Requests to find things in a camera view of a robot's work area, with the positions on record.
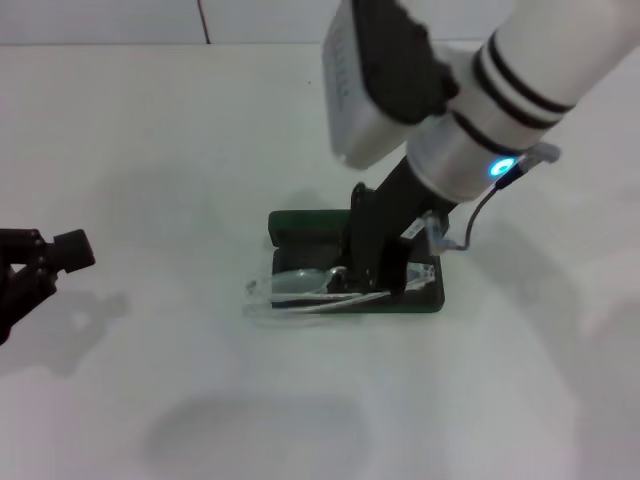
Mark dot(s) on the green glasses case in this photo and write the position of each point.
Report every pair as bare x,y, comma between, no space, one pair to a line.
300,230

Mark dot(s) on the clear plastic glasses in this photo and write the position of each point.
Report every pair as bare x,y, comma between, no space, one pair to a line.
300,280

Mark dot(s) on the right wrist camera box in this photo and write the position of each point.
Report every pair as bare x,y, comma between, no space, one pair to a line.
370,100

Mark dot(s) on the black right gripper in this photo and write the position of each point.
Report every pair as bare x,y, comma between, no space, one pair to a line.
395,210

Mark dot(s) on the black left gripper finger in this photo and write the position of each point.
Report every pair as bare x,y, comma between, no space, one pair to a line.
75,250
30,295

